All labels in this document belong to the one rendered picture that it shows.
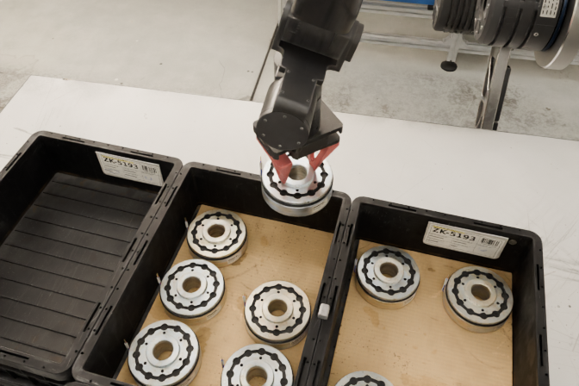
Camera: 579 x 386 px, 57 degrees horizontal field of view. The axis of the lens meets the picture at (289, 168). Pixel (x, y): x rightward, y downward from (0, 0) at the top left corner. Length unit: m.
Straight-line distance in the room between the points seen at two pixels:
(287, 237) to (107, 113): 0.68
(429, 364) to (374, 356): 0.08
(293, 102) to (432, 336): 0.49
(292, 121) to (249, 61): 2.19
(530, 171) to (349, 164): 0.42
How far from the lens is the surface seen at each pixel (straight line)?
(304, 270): 0.93
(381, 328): 0.89
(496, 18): 0.96
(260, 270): 0.93
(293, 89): 0.56
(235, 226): 0.95
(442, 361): 0.89
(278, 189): 0.75
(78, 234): 1.04
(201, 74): 2.69
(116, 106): 1.47
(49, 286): 1.00
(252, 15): 3.09
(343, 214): 0.87
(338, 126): 0.70
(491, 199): 1.27
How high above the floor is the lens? 1.62
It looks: 48 degrees down
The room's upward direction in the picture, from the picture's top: straight up
